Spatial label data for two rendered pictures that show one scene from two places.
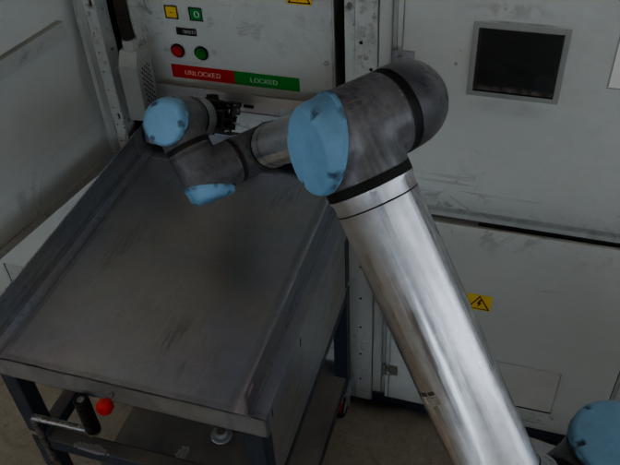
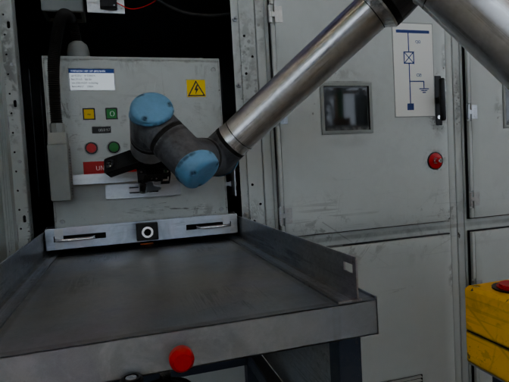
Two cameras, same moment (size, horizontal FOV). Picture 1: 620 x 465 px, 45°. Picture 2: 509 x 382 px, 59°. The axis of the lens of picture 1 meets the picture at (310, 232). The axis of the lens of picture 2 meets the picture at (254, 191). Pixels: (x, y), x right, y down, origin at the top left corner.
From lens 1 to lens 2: 115 cm
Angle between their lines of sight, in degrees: 50
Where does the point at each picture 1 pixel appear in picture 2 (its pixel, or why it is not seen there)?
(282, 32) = (184, 120)
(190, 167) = (185, 138)
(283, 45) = not seen: hidden behind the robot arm
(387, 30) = not seen: hidden behind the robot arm
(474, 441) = not seen: outside the picture
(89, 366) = (134, 329)
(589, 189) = (402, 192)
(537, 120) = (364, 146)
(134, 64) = (64, 140)
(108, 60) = (23, 158)
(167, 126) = (157, 108)
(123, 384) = (195, 325)
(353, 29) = (242, 101)
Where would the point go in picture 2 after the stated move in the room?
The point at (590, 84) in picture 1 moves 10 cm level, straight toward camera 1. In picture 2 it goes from (386, 116) to (402, 112)
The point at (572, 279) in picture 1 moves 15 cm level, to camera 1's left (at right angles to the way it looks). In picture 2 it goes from (409, 272) to (379, 280)
